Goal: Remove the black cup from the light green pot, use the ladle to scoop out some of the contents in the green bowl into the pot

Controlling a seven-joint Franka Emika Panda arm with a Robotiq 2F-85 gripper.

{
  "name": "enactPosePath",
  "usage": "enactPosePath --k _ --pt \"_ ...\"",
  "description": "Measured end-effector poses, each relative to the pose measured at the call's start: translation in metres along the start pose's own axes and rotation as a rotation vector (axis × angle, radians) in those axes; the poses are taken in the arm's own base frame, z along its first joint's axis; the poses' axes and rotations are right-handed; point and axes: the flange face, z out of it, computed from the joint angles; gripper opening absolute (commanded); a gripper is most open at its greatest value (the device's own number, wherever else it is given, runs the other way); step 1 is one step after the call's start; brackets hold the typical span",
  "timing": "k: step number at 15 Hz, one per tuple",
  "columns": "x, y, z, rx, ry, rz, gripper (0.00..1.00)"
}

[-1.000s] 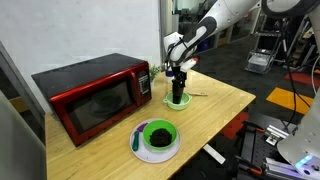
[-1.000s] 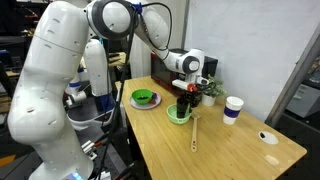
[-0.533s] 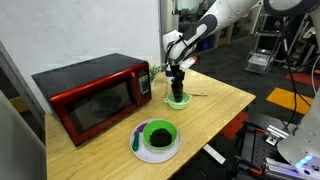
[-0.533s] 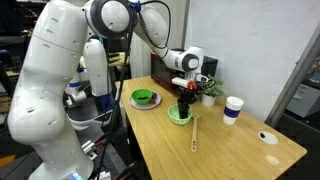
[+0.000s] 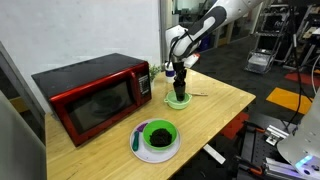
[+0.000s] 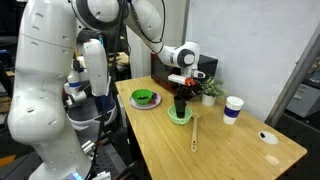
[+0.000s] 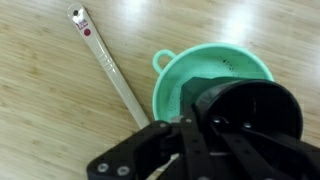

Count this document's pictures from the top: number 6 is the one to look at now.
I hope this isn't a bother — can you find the small green potted plant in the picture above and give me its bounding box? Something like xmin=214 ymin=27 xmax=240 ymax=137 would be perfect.
xmin=199 ymin=75 xmax=228 ymax=108

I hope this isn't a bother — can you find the black optical breadboard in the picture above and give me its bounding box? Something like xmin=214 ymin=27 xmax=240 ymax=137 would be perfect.
xmin=66 ymin=143 xmax=138 ymax=180

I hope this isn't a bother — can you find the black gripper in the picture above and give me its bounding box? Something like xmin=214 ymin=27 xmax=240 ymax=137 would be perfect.
xmin=174 ymin=84 xmax=198 ymax=103

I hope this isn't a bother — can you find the grey slanted metal post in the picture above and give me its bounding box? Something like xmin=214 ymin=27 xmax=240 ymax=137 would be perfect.
xmin=264 ymin=23 xmax=320 ymax=128

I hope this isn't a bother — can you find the black cup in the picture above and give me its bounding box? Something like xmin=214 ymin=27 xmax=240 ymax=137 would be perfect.
xmin=173 ymin=95 xmax=188 ymax=119

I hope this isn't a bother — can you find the white blue background device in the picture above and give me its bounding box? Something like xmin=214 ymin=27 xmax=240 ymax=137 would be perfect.
xmin=63 ymin=58 xmax=118 ymax=132

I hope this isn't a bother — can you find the green bowl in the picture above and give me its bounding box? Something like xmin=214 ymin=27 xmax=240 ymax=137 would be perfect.
xmin=131 ymin=88 xmax=154 ymax=106

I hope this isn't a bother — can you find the silver metal bracket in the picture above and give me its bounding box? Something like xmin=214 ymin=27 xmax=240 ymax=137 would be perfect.
xmin=81 ymin=139 xmax=102 ymax=155

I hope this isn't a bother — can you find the grey filing cabinet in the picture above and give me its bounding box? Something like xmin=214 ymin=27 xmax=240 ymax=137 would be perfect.
xmin=286 ymin=83 xmax=320 ymax=118

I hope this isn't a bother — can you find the beige ladle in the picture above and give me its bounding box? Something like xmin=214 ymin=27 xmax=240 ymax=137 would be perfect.
xmin=190 ymin=112 xmax=202 ymax=153

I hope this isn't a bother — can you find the white paper cup blue band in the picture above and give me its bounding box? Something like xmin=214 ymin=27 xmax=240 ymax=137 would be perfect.
xmin=222 ymin=95 xmax=245 ymax=126

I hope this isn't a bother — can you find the pale lavender round plate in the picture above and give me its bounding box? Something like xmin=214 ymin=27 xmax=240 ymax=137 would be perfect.
xmin=129 ymin=91 xmax=163 ymax=111

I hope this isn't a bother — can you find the red black microwave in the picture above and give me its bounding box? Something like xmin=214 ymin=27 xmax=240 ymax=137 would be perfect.
xmin=150 ymin=51 xmax=219 ymax=94

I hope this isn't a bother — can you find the light green pot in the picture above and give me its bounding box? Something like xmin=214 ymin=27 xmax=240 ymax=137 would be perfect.
xmin=167 ymin=104 xmax=194 ymax=126

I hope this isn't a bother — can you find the white wrist camera red end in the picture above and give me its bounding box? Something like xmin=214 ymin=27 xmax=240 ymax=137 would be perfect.
xmin=167 ymin=73 xmax=196 ymax=87

